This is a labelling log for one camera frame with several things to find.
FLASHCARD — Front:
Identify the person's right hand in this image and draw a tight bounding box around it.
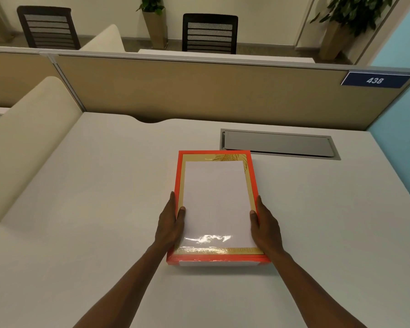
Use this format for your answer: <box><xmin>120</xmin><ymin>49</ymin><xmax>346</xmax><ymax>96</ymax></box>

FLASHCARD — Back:
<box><xmin>249</xmin><ymin>195</ymin><xmax>286</xmax><ymax>258</ymax></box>

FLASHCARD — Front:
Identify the person's left hand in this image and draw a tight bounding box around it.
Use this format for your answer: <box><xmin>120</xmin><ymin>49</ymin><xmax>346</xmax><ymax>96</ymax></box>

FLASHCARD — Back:
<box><xmin>154</xmin><ymin>191</ymin><xmax>186</xmax><ymax>251</ymax></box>

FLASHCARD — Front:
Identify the blue number sign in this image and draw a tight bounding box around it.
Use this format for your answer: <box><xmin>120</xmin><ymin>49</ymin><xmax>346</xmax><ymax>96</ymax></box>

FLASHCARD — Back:
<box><xmin>340</xmin><ymin>71</ymin><xmax>410</xmax><ymax>89</ymax></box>

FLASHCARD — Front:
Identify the beige desk partition panel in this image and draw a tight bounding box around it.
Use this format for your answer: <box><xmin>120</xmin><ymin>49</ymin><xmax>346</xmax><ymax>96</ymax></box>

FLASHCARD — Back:
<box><xmin>53</xmin><ymin>52</ymin><xmax>410</xmax><ymax>131</ymax></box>
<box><xmin>0</xmin><ymin>46</ymin><xmax>86</xmax><ymax>112</ymax></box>

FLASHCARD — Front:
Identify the person's right forearm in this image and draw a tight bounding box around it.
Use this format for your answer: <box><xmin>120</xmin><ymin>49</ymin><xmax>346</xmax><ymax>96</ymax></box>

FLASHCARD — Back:
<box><xmin>270</xmin><ymin>251</ymin><xmax>368</xmax><ymax>328</ymax></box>

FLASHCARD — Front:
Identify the black mesh office chair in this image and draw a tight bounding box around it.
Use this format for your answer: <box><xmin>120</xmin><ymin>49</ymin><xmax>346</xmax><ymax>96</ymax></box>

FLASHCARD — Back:
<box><xmin>182</xmin><ymin>13</ymin><xmax>239</xmax><ymax>54</ymax></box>
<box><xmin>16</xmin><ymin>5</ymin><xmax>82</xmax><ymax>51</ymax></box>

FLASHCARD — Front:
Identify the grey desk cable cover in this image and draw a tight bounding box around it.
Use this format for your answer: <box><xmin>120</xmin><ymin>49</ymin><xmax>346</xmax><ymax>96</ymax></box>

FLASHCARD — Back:
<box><xmin>220</xmin><ymin>128</ymin><xmax>341</xmax><ymax>161</ymax></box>

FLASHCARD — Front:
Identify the large potted green plant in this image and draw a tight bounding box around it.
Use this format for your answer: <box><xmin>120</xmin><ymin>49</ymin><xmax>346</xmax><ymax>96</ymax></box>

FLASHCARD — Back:
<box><xmin>310</xmin><ymin>0</ymin><xmax>394</xmax><ymax>62</ymax></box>

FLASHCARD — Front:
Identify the red box lid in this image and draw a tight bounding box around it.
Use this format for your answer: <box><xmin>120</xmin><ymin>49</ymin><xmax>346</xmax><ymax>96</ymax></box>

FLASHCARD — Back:
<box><xmin>166</xmin><ymin>150</ymin><xmax>272</xmax><ymax>265</ymax></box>

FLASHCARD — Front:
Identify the cream curved desk divider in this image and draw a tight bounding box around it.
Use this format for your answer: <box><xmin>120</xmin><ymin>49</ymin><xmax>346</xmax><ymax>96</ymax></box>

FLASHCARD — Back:
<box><xmin>79</xmin><ymin>24</ymin><xmax>126</xmax><ymax>53</ymax></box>
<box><xmin>0</xmin><ymin>76</ymin><xmax>84</xmax><ymax>222</ymax></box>

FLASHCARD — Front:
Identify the white cardboard box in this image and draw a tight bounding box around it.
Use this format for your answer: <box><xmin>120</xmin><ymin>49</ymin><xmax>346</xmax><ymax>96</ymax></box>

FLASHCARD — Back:
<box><xmin>179</xmin><ymin>260</ymin><xmax>260</xmax><ymax>267</ymax></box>

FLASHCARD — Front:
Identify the small potted green plant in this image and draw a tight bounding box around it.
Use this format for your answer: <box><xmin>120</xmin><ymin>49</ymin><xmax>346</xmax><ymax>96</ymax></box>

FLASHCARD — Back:
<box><xmin>136</xmin><ymin>0</ymin><xmax>169</xmax><ymax>50</ymax></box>

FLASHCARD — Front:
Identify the person's left forearm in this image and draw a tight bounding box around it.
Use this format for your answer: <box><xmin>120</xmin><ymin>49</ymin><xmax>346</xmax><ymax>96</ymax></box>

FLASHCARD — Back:
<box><xmin>73</xmin><ymin>244</ymin><xmax>173</xmax><ymax>328</ymax></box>

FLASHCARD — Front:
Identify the white office desk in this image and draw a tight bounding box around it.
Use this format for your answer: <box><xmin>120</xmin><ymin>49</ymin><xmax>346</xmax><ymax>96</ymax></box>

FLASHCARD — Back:
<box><xmin>138</xmin><ymin>48</ymin><xmax>316</xmax><ymax>64</ymax></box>

